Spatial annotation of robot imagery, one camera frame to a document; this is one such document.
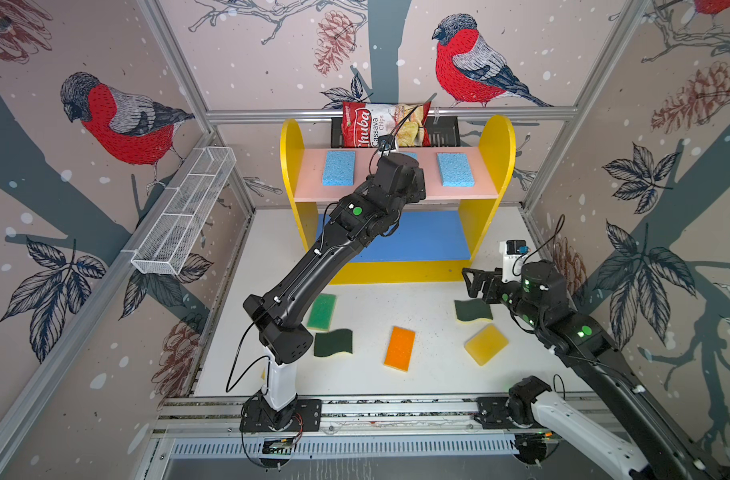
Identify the yellow sponge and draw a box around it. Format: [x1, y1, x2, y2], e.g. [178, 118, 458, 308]
[464, 325, 509, 366]

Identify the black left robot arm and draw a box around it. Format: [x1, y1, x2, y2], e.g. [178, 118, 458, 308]
[243, 152, 426, 413]

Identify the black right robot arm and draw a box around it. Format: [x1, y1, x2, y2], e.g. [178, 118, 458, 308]
[462, 260, 730, 479]

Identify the pink upper shelf board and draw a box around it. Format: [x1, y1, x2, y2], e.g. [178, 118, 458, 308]
[294, 147, 499, 203]

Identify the yellow shelf unit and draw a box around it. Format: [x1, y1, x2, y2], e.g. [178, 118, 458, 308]
[280, 116, 516, 285]

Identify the dark green wavy sponge right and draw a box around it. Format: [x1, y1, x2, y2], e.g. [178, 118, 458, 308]
[454, 299, 493, 323]

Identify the dark green wavy sponge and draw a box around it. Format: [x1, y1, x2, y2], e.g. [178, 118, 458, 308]
[313, 329, 353, 358]
[454, 299, 493, 323]

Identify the red cassava chips bag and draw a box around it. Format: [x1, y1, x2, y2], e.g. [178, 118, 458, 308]
[342, 102, 431, 148]

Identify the orange sponge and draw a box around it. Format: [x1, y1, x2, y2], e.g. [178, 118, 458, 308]
[384, 326, 416, 372]

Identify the dark green wavy sponge left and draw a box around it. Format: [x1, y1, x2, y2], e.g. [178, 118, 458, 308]
[313, 329, 353, 358]

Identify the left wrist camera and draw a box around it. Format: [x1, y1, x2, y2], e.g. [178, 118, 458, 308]
[377, 134, 398, 152]

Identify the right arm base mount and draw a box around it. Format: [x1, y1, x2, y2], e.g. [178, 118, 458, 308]
[472, 376, 552, 429]

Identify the white mesh wall tray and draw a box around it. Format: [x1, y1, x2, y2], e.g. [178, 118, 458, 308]
[131, 146, 236, 276]

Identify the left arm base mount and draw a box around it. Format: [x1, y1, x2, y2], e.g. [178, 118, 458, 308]
[239, 391, 322, 433]

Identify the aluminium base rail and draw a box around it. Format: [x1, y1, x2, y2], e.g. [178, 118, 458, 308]
[154, 392, 642, 463]

